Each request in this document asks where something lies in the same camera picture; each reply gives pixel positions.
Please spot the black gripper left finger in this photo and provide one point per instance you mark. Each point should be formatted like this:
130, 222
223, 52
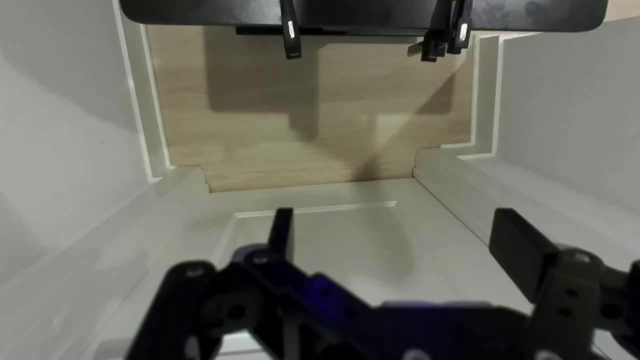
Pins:
201, 301

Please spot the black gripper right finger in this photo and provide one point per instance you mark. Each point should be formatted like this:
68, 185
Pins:
567, 292

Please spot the white panel door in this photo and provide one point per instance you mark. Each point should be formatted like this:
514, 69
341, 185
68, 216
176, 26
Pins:
346, 246

